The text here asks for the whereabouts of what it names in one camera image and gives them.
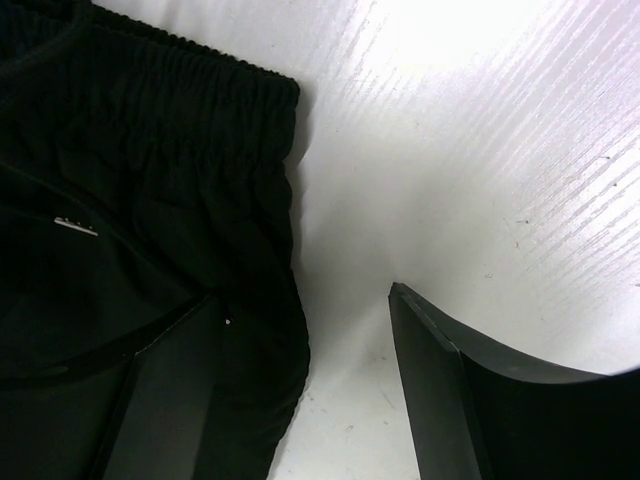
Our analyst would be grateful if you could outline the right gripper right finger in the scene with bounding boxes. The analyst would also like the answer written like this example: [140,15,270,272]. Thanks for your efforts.
[389,283,639,479]

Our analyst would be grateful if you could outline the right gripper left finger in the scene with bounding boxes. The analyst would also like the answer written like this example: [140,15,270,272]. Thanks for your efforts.
[89,294,225,479]

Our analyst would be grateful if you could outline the black trousers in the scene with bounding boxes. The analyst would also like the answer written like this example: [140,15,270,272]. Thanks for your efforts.
[1,1,310,479]

